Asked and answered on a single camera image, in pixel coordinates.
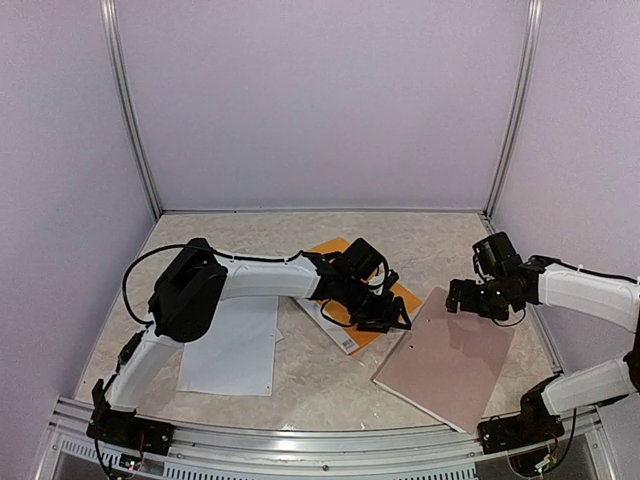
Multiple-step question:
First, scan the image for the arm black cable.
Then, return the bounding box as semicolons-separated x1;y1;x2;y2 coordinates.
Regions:
122;243;311;326
549;259;640;286

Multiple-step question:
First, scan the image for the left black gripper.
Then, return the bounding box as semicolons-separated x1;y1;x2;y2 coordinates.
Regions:
341;279;412;333

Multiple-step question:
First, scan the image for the aluminium frame post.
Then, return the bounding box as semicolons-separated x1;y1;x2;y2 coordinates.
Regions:
483;0;543;223
99;0;164;221

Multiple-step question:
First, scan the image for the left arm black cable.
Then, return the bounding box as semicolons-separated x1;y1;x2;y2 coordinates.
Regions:
122;243;311;326

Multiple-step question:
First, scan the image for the orange folder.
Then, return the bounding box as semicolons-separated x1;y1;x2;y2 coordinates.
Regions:
297;238;422;355

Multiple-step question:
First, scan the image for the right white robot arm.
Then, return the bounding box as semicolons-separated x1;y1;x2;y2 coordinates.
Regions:
445;232;639;444

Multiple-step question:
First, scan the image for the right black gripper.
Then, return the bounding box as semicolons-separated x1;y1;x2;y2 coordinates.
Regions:
447;276;519;321

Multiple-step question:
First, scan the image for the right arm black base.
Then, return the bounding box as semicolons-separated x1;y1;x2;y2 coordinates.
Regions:
477;375;565;454

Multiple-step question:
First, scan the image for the left aluminium frame post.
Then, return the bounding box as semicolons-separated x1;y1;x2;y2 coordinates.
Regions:
99;0;164;221

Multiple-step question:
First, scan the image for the right aluminium frame post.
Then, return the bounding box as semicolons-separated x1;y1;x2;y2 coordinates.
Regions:
483;0;543;223

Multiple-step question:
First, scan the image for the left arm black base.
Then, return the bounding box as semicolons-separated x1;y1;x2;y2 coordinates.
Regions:
86;392;174;456

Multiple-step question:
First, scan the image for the white paper sheet on table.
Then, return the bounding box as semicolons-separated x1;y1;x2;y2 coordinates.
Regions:
177;296;279;397

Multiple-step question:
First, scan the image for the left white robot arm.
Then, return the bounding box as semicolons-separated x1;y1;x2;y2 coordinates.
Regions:
91;238;411;445

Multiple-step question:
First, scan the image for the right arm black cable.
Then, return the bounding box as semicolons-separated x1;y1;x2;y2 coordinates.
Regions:
549;259;640;286

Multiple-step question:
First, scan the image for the front aluminium rail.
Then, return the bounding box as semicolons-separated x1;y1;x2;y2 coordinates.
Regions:
47;394;614;480

